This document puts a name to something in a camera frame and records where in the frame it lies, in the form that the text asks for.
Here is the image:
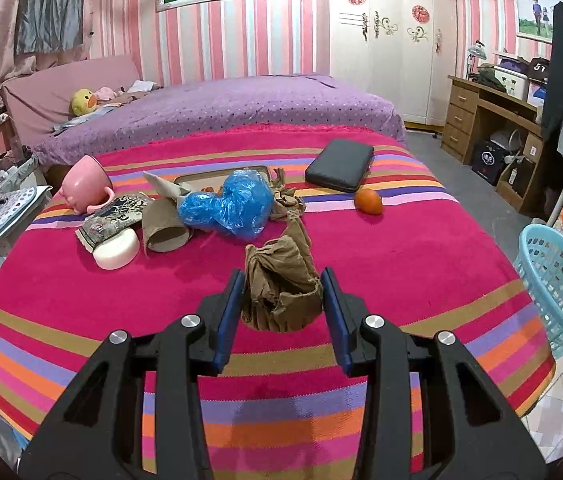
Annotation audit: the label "white box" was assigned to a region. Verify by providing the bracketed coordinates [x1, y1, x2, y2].
[491, 62, 529, 101]

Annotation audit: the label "pink cup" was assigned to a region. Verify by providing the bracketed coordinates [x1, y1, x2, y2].
[60, 155, 115, 214]

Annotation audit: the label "white wardrobe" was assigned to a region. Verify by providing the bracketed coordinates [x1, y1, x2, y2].
[329, 0, 458, 128]

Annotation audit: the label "white oval soap bar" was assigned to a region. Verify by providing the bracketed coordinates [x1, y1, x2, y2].
[92, 232, 140, 271]

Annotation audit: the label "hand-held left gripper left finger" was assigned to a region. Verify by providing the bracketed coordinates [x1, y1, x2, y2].
[18, 269, 246, 480]

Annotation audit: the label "white fan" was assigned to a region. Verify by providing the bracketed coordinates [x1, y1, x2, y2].
[489, 129, 519, 153]

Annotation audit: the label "metal tray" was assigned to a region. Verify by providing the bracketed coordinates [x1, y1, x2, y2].
[174, 165, 270, 193]

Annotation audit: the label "black box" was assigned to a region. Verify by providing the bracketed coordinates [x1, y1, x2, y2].
[471, 140, 507, 186]

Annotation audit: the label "grey tissue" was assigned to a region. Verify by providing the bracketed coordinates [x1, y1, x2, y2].
[142, 170, 193, 202]

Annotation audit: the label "black zip case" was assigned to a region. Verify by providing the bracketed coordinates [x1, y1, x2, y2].
[304, 139, 375, 193]

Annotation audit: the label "pink bed headboard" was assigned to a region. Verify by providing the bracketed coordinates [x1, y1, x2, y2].
[2, 55, 140, 146]

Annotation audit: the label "dark patterned packet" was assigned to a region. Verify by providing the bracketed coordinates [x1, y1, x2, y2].
[76, 192, 156, 253]

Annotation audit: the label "patterned bedside cloth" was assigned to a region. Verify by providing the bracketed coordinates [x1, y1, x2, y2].
[0, 185, 55, 281]

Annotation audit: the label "wall poster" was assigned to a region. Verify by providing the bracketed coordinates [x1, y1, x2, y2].
[515, 0, 563, 41]

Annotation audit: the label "grey hanging cloth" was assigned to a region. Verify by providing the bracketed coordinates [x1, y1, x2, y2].
[14, 0, 86, 53]

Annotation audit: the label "striped pink blanket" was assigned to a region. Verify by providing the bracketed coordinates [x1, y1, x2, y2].
[0, 122, 557, 480]

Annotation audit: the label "pink clothes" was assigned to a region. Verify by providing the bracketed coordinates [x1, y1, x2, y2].
[94, 80, 157, 106]

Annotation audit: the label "pink curtain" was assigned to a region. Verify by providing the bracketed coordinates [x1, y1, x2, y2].
[0, 0, 92, 106]

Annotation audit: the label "brown cardboard tube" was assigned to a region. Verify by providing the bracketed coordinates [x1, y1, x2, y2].
[142, 199, 193, 256]

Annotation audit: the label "purple dotted bedspread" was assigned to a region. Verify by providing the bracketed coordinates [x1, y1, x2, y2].
[32, 75, 409, 168]

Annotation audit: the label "black bag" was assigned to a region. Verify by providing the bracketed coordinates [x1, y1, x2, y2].
[526, 57, 552, 106]

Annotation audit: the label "yellow duck plush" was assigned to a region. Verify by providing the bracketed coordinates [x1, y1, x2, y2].
[70, 88, 98, 117]

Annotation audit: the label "brown stocking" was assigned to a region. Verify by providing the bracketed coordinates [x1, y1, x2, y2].
[240, 216, 323, 333]
[269, 167, 308, 221]

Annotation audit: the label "blue plastic bag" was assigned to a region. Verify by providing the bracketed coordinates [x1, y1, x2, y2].
[178, 170, 273, 241]

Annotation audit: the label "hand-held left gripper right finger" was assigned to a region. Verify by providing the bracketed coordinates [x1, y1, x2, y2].
[320, 267, 547, 480]

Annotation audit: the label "desk lamp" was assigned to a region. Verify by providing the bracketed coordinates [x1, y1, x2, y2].
[466, 40, 487, 78]

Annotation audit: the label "blue plastic basket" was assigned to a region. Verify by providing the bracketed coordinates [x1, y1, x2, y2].
[513, 223, 563, 361]

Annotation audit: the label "whole orange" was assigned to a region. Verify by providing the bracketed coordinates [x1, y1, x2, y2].
[354, 188, 383, 216]

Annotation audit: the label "wooden desk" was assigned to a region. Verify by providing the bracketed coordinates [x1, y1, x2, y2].
[441, 75, 557, 213]

